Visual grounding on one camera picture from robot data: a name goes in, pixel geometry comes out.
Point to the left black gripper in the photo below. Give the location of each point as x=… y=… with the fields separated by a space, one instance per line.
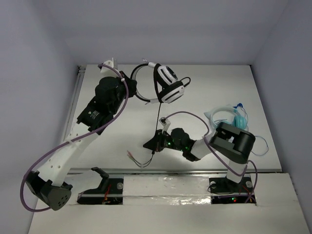
x=130 y=84

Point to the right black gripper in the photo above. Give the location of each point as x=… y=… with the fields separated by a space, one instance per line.
x=156 y=143

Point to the white black headphones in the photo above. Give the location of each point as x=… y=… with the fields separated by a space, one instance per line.
x=167 y=86

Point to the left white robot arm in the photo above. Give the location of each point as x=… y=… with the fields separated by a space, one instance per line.
x=46 y=177

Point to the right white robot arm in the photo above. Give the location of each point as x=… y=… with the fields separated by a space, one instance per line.
x=231 y=145

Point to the teal cat-ear headphones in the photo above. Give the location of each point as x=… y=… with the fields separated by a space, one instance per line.
x=232 y=115

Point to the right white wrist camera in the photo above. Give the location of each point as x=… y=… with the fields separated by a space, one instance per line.
x=165 y=124

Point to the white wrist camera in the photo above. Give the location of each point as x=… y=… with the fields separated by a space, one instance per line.
x=110 y=63
x=165 y=124

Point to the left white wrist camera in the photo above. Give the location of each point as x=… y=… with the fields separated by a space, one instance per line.
x=110 y=63

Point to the aluminium side rail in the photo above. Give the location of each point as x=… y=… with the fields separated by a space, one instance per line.
x=74 y=99

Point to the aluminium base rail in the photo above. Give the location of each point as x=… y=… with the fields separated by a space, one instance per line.
x=261 y=188

